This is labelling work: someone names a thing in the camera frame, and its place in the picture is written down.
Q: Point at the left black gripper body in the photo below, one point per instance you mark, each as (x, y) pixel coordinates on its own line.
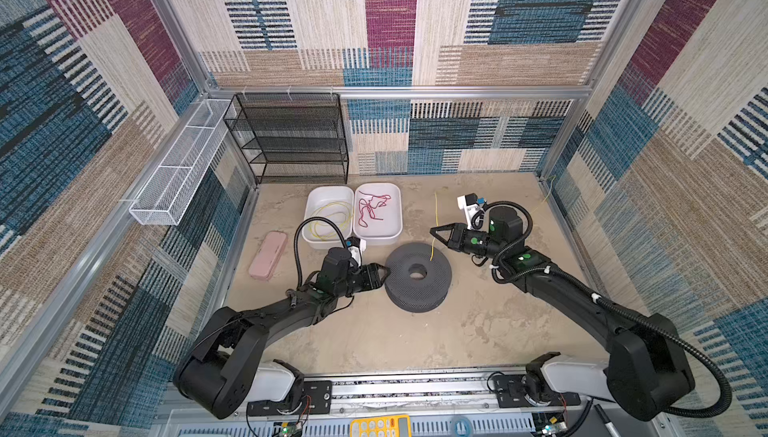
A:
(358, 281)

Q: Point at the pink eraser block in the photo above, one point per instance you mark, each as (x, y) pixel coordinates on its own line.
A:
(267, 258)

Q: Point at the black wire mesh shelf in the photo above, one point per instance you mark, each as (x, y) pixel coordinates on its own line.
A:
(291, 138)

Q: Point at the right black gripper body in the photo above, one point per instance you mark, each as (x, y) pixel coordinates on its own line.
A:
(469, 240)

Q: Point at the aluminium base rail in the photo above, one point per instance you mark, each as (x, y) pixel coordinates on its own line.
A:
(490, 397)

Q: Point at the aluminium corner post right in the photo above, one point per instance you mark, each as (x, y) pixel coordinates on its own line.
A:
(615, 36)

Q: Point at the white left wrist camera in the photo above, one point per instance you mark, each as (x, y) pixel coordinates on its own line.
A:
(356, 246)

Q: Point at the blue tape roll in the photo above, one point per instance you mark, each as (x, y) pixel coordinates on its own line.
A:
(461, 426)

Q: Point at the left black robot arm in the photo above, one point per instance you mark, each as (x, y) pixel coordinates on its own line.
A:
(220, 371)

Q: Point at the white tray with yellow cables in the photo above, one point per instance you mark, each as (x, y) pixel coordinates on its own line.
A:
(334, 203)

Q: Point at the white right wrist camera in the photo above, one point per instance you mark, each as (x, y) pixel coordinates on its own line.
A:
(473, 208)

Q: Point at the yellow calculator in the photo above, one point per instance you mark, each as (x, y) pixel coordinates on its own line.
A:
(381, 426)

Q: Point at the aluminium corner post left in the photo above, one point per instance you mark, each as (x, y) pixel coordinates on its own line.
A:
(170, 18)

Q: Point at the aluminium corner post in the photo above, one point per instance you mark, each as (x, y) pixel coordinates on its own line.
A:
(615, 36)
(170, 18)

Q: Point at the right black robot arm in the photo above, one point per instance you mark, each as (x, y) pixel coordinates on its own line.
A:
(648, 370)

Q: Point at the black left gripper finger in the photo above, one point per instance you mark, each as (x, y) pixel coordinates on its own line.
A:
(380, 271)
(374, 284)

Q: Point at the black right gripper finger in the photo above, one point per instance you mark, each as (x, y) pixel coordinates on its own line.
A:
(435, 231)
(445, 239)

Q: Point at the aluminium horizontal back rail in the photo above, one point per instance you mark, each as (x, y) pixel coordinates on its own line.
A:
(419, 92)

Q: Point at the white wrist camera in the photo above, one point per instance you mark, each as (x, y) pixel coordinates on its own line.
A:
(356, 246)
(473, 208)

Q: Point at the white wire mesh basket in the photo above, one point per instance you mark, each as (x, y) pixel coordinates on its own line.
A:
(165, 198)

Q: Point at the white tray with red cable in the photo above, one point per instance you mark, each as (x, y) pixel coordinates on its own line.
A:
(378, 213)

